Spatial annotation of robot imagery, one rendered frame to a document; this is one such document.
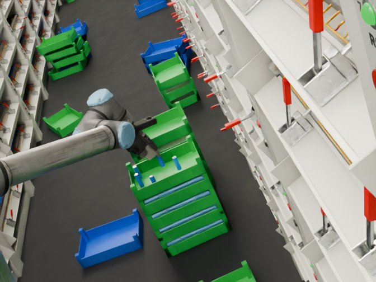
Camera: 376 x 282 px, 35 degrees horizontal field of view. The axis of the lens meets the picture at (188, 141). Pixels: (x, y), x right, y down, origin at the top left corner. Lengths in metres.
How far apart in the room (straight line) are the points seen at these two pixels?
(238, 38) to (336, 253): 0.36
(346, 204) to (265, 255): 1.71
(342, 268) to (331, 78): 0.47
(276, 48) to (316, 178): 0.20
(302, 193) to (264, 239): 1.41
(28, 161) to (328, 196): 1.15
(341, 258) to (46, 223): 2.47
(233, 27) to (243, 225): 1.70
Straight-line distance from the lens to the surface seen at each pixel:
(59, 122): 4.27
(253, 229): 2.52
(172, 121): 2.83
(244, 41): 0.95
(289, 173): 1.08
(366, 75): 0.31
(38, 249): 3.10
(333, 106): 0.49
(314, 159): 0.78
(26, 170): 1.72
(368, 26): 0.27
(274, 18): 0.67
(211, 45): 1.69
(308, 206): 1.03
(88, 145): 1.87
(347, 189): 0.71
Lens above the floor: 1.60
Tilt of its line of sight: 29 degrees down
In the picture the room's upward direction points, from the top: 24 degrees counter-clockwise
